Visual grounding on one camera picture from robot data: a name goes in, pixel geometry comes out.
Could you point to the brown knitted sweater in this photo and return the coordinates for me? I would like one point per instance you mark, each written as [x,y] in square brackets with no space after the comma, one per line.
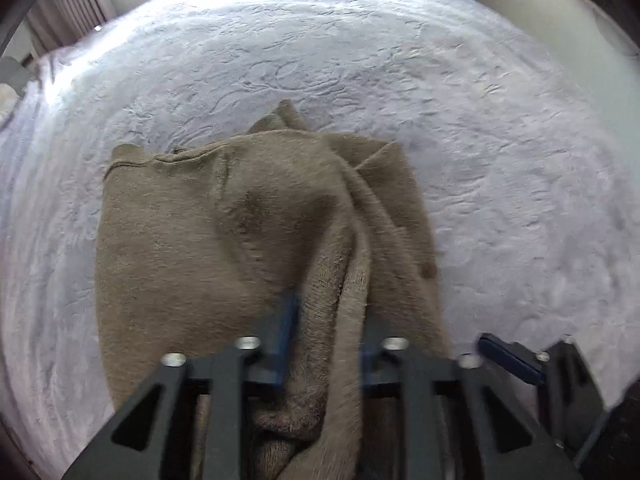
[195,245]

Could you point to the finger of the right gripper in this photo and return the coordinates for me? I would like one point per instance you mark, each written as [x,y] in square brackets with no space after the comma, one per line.
[570,405]
[514,358]

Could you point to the left mauve curtain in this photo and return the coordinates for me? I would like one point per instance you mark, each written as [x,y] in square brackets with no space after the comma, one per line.
[54,24]

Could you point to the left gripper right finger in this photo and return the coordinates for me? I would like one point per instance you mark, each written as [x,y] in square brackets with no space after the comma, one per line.
[433,418]

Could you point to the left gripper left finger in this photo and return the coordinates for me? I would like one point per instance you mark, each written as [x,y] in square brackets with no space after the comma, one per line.
[151,436]

